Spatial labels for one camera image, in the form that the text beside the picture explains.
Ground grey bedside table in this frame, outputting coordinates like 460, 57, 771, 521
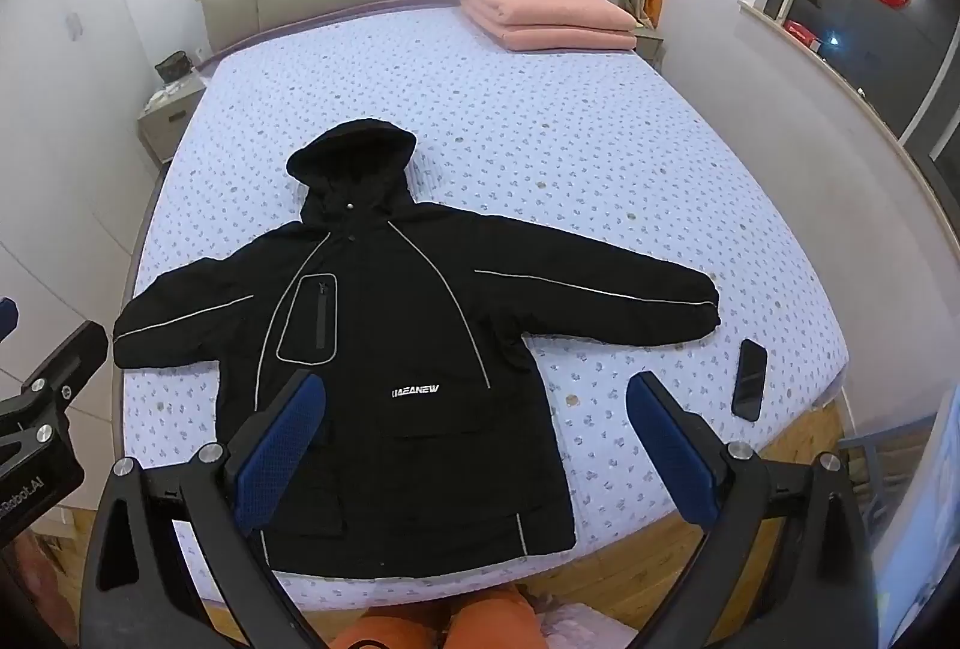
137, 72, 205, 166

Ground dark box on nightstand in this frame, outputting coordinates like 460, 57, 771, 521
155, 50, 194, 85

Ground bed with floral quilt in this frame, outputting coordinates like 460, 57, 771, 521
114, 8, 848, 612

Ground folded pink blanket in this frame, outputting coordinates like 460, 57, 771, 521
460, 0, 638, 52

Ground orange trousers of person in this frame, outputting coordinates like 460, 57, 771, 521
331, 584, 547, 649

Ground black hooded jacket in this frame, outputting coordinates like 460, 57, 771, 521
114, 119, 719, 579

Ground black smartphone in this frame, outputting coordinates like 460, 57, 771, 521
731, 339, 768, 423

